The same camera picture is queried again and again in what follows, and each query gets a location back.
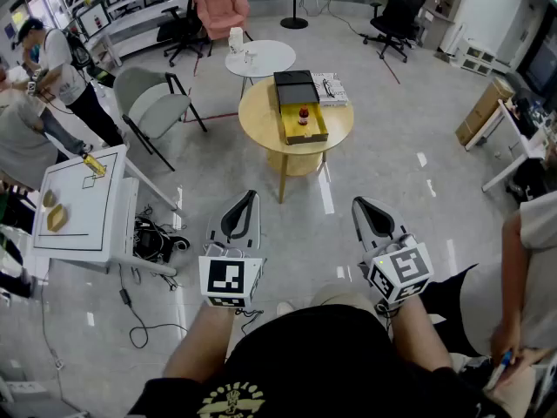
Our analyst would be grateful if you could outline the tangle of black cables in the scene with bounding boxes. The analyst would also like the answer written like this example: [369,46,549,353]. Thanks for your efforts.
[132,206,191,291]

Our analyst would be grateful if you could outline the yellow box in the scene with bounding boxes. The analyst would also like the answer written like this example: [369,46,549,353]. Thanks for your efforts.
[272,70,330,146]

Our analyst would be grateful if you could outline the black power adapter cable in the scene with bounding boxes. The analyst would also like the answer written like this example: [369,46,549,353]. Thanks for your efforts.
[117,263,188,350]

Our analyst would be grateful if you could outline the grey folding chair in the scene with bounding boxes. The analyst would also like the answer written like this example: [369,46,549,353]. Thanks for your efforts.
[112,66,209,172]

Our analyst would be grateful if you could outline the white shelf rack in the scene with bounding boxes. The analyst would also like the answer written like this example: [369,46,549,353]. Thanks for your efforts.
[64,0,197,71]

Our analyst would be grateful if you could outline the black backpack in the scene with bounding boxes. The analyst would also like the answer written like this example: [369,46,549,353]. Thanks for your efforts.
[504,157,554,206]

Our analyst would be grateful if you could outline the grey shelf cabinet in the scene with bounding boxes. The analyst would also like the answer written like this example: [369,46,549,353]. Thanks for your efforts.
[419,0,465,51]

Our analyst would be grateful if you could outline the white low cabinet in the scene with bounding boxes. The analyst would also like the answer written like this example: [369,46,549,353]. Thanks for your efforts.
[456,37,500,77]

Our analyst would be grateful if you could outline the person's black t-shirt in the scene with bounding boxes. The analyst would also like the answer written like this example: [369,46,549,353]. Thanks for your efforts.
[125,305,514,418]

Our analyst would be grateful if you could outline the large dark display screen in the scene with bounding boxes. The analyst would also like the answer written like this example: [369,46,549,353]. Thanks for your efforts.
[517,13,557,99]

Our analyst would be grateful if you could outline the pink armchair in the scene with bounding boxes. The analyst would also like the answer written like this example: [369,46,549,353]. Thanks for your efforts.
[193,0,252,43]

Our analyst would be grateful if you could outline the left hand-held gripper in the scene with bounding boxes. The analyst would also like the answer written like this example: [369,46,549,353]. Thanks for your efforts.
[198,190,266,309]

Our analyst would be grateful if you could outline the white desk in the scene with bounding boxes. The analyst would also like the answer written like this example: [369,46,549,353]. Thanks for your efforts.
[464,98,557,193]

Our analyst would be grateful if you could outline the person's left forearm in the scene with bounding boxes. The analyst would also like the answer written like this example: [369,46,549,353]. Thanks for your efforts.
[163,300,236,382]

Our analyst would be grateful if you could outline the black floor stand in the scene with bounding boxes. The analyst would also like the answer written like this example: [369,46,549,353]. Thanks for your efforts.
[280,0,309,30]

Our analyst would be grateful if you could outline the person's right forearm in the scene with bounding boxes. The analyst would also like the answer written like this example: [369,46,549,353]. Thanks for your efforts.
[386,293,453,372]

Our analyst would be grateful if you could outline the person's khaki shorts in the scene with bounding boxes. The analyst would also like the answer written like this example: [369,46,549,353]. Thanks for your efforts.
[304,283,379,321]

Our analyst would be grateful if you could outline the black office chair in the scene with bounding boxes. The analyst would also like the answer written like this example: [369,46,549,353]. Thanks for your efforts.
[156,0,214,68]
[359,0,426,64]

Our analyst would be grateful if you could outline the white plastic jug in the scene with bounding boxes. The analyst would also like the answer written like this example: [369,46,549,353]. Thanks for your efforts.
[228,26,245,55]

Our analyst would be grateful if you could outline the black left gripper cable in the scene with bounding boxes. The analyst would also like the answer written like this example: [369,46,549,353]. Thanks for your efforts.
[234,307,265,335]

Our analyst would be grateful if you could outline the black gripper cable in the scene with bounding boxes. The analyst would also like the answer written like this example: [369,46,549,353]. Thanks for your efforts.
[376,301,401,331]
[234,307,265,335]

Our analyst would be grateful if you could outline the round wooden table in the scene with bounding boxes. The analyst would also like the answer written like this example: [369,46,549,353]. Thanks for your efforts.
[238,74,355,204]

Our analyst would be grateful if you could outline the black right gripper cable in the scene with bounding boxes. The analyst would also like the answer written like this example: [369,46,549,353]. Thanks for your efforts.
[376,301,401,331]

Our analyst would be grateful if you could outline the white square table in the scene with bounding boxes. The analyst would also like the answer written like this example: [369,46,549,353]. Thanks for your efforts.
[30,144,188,278]

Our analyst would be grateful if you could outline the computer monitor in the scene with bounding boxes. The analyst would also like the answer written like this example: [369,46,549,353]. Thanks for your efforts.
[76,1,112,38]

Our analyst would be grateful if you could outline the white printed book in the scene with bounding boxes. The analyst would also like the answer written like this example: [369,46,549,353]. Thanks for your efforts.
[311,71,349,107]

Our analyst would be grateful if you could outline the large yellow bowl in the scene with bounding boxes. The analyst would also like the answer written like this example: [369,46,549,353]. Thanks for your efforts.
[46,204,70,233]

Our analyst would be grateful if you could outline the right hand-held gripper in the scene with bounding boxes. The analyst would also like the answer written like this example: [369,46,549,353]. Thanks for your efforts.
[351,197,435,305]

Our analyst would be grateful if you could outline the round white table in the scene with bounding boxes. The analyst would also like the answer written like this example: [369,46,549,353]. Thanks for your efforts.
[225,39,297,99]

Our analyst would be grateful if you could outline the yellow bottle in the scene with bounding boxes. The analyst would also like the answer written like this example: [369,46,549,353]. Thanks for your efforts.
[82,153,108,178]

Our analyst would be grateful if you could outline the brown cardboard box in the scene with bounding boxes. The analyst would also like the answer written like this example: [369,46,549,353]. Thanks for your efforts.
[454,76,516,147]

